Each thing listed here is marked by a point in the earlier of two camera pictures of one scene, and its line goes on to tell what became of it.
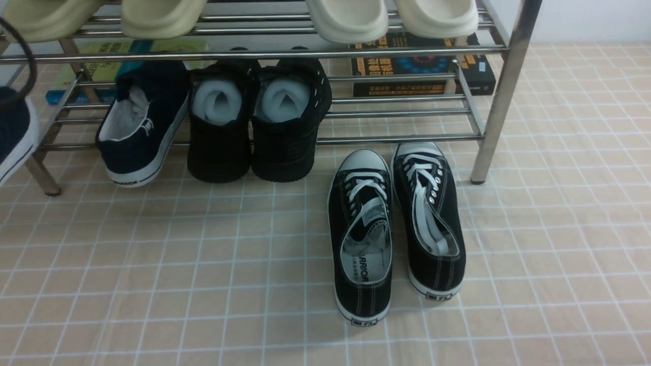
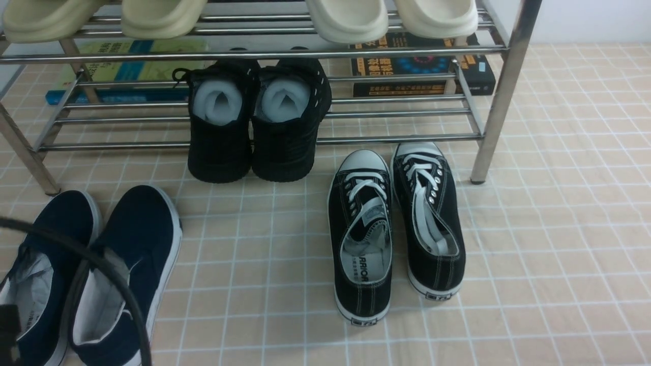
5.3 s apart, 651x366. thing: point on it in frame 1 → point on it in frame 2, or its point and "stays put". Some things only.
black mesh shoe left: [219, 146] stays put
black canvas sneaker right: [430, 219] stays put
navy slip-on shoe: [147, 109] → [143, 234]
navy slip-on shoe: [19, 134] → [35, 285]
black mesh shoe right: [293, 96] stays put
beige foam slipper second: [160, 19] stays put
